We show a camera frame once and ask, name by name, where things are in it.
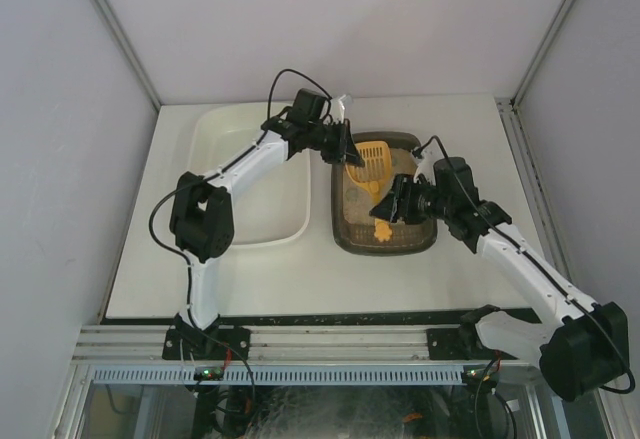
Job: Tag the grey slotted cable duct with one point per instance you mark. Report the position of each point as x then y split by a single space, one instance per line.
238 375

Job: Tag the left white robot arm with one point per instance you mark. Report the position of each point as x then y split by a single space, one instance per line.
202 216

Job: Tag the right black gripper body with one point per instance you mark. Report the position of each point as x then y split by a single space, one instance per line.
400 199

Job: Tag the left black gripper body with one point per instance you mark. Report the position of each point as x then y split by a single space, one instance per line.
341 142

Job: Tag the white plastic tub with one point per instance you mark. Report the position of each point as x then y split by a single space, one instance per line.
276 208

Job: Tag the dark grey litter box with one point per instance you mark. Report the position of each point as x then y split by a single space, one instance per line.
406 239

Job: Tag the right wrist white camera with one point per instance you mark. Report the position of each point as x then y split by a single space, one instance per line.
424 170

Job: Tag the aluminium frame post right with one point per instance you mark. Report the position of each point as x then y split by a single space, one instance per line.
550 36

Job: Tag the aluminium frame post left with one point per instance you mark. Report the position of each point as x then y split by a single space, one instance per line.
107 14

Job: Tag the aluminium mounting rail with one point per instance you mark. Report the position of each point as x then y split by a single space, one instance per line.
270 345

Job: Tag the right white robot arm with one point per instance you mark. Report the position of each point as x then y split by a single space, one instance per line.
577 344

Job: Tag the yellow litter scoop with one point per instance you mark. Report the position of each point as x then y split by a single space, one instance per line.
370 181

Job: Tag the aluminium frame post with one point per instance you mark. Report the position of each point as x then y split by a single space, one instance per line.
550 36
107 14

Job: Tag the wrist white camera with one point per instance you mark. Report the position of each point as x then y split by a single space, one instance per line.
339 106
424 170

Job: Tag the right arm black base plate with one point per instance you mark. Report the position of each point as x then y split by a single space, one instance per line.
461 341

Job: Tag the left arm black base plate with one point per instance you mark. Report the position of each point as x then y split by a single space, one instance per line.
218 342

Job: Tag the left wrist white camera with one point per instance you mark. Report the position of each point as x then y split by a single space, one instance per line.
339 106

